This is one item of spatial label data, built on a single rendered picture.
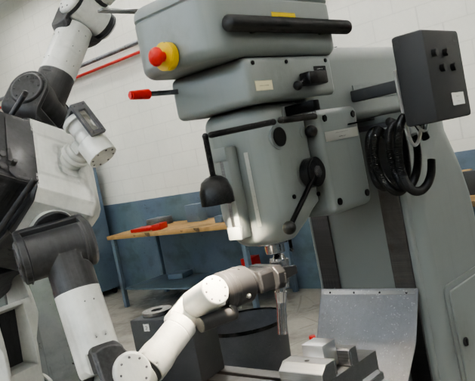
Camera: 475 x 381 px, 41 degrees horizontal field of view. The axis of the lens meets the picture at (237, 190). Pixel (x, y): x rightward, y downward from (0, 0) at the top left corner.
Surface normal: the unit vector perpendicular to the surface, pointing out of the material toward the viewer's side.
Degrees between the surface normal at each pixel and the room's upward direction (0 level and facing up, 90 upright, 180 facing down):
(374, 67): 90
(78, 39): 93
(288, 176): 90
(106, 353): 70
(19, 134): 58
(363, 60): 90
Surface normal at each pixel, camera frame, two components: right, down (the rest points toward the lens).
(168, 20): -0.66, 0.17
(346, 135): 0.73, -0.11
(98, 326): 0.52, -0.40
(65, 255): 0.30, -0.35
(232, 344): -0.36, 0.18
